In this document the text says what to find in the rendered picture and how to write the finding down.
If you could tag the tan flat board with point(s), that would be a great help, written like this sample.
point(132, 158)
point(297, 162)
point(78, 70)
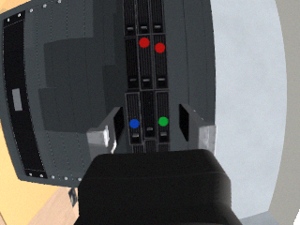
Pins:
point(19, 200)

